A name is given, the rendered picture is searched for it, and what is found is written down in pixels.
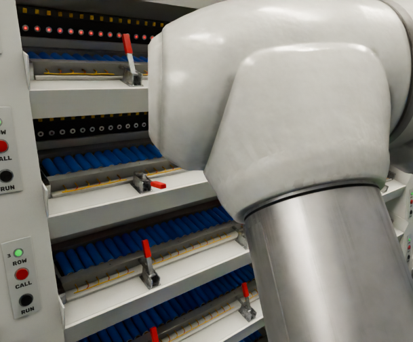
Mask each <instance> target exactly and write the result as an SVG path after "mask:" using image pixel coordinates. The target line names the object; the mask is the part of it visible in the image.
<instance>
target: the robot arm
mask: <svg viewBox="0 0 413 342"><path fill-rule="evenodd" d="M148 84H149V136H150V139H151V141H152V143H153V144H154V145H155V146H156V147H157V148H158V149H159V152H160V154H162V156H164V157H165V158H166V159H167V160H169V161H170V162H172V163H173V164H175V165H176V166H178V167H180V168H182V169H184V170H203V173H204V176H205V178H206V179H207V181H208V182H209V184H210V185H211V187H212V188H213V190H214V191H215V193H216V195H217V197H218V200H219V202H220V203H221V205H222V207H223V208H224V209H225V210H226V211H227V213H228V214H229V215H230V216H231V217H232V218H233V219H234V220H235V221H236V222H237V223H241V224H245V228H246V232H245V234H246V238H247V242H248V248H249V251H250V257H251V261H252V267H253V270H254V276H255V280H256V286H257V289H258V296H259V299H260V305H261V309H262V314H263V318H264V324H265V328H266V332H267V337H268V341H269V342H413V279H412V276H411V274H410V270H409V268H408V265H407V263H406V260H405V257H404V254H403V252H402V249H401V246H400V244H399V240H398V238H397V235H396V232H395V230H394V227H393V224H392V222H391V218H390V216H389V213H388V210H387V207H386V205H385V201H384V199H383V197H382V193H381V192H380V190H381V189H382V188H383V187H384V186H385V183H386V180H387V175H388V172H389V166H390V164H391V165H392V166H394V167H396V168H397V169H399V170H401V171H402V172H405V173H408V174H413V0H228V1H223V2H220V3H215V4H213V5H209V6H207V7H203V8H201V9H198V10H196V11H194V12H191V13H189V14H187V15H185V16H182V17H180V18H178V19H177V20H175V21H173V22H171V23H169V24H167V25H165V26H164V28H163V30H162V32H160V33H159V34H158V35H156V36H155V37H154V38H152V39H151V42H150V43H149V45H148Z"/></svg>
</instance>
